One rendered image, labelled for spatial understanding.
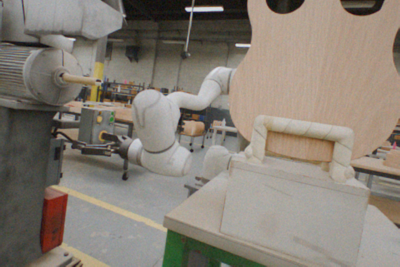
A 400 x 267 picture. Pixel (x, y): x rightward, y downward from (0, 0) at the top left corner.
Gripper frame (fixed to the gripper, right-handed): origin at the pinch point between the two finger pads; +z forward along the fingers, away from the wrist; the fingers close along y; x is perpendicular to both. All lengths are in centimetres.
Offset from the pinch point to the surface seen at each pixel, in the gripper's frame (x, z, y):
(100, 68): 20, 743, 711
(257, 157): 11, -63, -12
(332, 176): 10, -78, -11
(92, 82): 21.2, 7.3, 7.0
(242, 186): 5, -61, -14
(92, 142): -12.0, 25.9, 23.8
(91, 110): 4.4, 28.1, 25.1
